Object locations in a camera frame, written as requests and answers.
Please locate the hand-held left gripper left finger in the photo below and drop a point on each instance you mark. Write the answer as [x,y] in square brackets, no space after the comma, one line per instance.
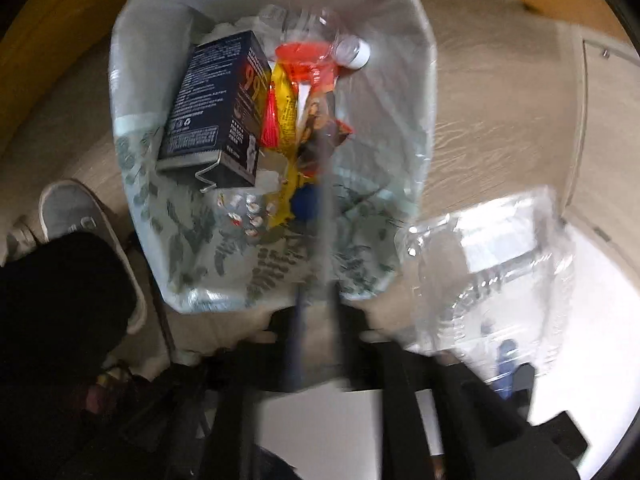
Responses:
[295,340]

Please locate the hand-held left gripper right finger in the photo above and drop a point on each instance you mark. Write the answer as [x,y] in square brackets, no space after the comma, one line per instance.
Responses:
[345,340]

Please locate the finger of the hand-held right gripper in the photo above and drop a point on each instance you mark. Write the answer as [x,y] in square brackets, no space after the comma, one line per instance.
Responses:
[507,360]

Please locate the clear plastic packaging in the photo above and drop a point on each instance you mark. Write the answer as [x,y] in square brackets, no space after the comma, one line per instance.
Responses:
[450,260]

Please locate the capsule blister pack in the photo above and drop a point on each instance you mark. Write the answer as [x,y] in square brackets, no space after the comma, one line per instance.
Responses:
[247,215]

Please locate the brown snack packet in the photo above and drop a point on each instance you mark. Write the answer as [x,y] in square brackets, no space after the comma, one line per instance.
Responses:
[320,125]

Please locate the yellow snack packet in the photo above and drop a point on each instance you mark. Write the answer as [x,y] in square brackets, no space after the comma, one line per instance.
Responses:
[285,110]

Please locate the dark blue box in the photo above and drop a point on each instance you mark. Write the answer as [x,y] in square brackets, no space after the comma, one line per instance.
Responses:
[210,100]

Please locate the white bin with patterned bag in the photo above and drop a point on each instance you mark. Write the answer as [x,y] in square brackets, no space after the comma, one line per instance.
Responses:
[380,60]

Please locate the crushed clear plastic bottle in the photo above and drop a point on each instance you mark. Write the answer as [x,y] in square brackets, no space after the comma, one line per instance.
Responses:
[310,25]

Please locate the person's legs in black pants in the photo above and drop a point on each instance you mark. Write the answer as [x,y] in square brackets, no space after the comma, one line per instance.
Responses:
[55,310]

